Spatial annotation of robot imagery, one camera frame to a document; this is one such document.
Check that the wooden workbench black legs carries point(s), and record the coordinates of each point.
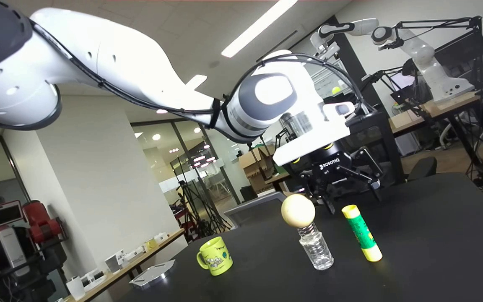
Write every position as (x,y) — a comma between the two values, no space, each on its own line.
(437,105)

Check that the white paper sheet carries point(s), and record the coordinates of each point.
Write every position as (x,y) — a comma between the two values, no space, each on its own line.
(152,273)

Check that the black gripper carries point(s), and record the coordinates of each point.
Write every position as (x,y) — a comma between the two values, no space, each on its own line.
(336,176)

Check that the yellow printed mug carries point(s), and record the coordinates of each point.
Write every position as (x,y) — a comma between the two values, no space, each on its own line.
(217,256)

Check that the small green ball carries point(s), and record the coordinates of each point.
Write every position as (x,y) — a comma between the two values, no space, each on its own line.
(338,90)

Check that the grey mesh office chair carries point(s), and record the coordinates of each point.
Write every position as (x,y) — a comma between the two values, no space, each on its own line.
(252,209)

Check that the small clear cup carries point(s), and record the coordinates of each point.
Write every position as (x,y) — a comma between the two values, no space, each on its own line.
(318,248)

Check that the long ceiling light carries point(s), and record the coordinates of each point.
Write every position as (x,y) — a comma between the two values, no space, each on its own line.
(259,26)

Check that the pale yellow ball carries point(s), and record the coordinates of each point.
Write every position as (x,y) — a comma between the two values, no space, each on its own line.
(298,209)

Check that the long wooden side bench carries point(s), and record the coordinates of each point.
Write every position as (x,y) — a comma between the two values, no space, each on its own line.
(118,270)

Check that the red machine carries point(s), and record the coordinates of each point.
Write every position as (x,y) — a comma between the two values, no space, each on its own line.
(41,219)

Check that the green yellow glue stick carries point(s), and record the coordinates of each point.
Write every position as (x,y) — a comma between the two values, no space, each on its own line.
(361,231)

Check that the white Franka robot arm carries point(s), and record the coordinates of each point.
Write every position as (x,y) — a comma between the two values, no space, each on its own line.
(113,55)

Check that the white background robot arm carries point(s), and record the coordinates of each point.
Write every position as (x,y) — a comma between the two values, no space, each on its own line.
(432,60)

